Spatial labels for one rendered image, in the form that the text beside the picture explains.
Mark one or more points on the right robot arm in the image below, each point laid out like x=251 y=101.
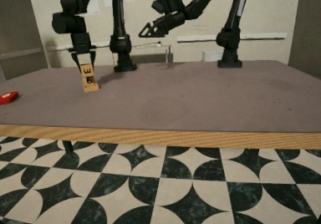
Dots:
x=67 y=21

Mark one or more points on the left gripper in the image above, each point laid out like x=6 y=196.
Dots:
x=161 y=31

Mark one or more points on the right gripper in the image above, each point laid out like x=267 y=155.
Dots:
x=75 y=57

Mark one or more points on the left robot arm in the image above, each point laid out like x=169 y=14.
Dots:
x=229 y=35

